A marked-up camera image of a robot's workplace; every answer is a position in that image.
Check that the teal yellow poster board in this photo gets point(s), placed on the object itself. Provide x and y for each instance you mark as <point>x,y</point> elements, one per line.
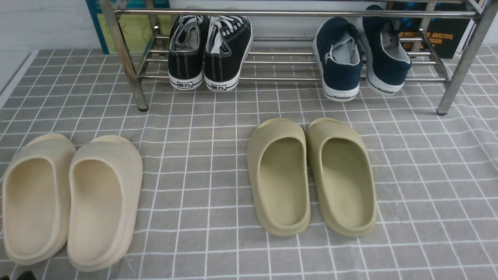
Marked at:
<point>136,28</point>

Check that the black box orange text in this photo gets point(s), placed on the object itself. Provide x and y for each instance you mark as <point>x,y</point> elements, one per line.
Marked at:
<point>445,34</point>

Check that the steel shoe rack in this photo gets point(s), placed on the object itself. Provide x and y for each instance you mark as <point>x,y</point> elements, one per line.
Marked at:
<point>427,65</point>

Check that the grey checkered floor mat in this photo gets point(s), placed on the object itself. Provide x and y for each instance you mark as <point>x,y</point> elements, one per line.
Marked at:
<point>436,177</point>

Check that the cream slide sandal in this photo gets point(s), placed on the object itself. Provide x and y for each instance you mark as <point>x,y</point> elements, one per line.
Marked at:
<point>105,178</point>
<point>36,199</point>

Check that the cream right slide sandal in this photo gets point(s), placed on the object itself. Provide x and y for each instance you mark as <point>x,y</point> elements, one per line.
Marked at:
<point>105,178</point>

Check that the cream left slide sandal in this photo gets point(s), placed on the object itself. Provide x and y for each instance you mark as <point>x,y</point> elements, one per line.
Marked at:
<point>36,199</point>

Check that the black right canvas sneaker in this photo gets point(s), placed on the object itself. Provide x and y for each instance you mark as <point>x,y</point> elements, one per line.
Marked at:
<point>228,43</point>

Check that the navy canvas shoe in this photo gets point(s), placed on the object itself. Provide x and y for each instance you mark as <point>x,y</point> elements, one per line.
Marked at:
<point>336,49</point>
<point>387,62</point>

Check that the olive left slide sandal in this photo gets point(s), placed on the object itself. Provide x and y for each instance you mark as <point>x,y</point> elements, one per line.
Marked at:
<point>277,167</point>

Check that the black left canvas sneaker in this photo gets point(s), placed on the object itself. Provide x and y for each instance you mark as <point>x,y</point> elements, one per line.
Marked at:
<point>187,42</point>

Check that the black canvas sneaker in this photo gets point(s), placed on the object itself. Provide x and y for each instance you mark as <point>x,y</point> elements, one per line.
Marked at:
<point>228,43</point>
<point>187,42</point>

